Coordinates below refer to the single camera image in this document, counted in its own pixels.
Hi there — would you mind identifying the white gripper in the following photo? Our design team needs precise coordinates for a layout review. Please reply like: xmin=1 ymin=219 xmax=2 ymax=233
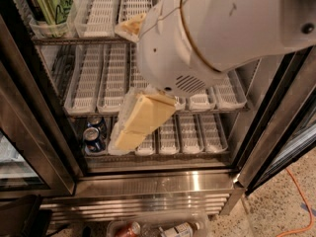
xmin=108 ymin=0 xmax=224 ymax=156

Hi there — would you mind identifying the green drink can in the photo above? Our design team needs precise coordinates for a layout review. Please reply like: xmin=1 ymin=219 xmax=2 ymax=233
xmin=27 ymin=0 xmax=73 ymax=38

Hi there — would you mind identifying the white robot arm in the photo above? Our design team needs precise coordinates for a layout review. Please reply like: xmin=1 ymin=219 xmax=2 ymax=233
xmin=110 ymin=0 xmax=316 ymax=155

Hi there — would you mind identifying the blue soda can rear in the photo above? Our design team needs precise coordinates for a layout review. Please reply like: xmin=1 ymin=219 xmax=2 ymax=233
xmin=87 ymin=116 xmax=107 ymax=137

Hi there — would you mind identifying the blue soda can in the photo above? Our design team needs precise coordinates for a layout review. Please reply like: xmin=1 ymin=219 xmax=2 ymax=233
xmin=83 ymin=127 xmax=106 ymax=153
xmin=87 ymin=116 xmax=107 ymax=137

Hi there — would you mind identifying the top shelf tray three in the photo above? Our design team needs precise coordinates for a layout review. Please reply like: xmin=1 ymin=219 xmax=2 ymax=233
xmin=118 ymin=0 xmax=152 ymax=23

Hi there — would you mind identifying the top shelf tray two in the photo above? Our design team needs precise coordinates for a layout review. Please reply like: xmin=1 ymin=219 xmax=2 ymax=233
xmin=74 ymin=0 xmax=119 ymax=38

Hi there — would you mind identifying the blue soda can front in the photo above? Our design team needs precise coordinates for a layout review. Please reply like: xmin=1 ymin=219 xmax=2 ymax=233
xmin=83 ymin=127 xmax=106 ymax=153

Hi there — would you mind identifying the top shelf tray one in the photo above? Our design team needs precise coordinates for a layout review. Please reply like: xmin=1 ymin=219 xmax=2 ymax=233
xmin=17 ymin=0 xmax=76 ymax=39

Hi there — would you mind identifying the fridge glass door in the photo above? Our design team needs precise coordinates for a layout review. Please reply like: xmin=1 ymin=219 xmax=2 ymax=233
xmin=238 ymin=46 xmax=316 ymax=196

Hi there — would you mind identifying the clear plastic floor bin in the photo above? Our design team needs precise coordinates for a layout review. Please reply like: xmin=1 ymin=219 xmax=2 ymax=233
xmin=106 ymin=210 xmax=211 ymax=237

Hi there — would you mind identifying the white labelled bottle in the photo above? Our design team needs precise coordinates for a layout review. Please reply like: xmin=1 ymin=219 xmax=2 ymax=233
xmin=159 ymin=222 xmax=200 ymax=237

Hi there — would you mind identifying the orange power cable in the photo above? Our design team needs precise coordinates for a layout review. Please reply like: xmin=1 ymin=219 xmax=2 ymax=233
xmin=276 ymin=167 xmax=315 ymax=237

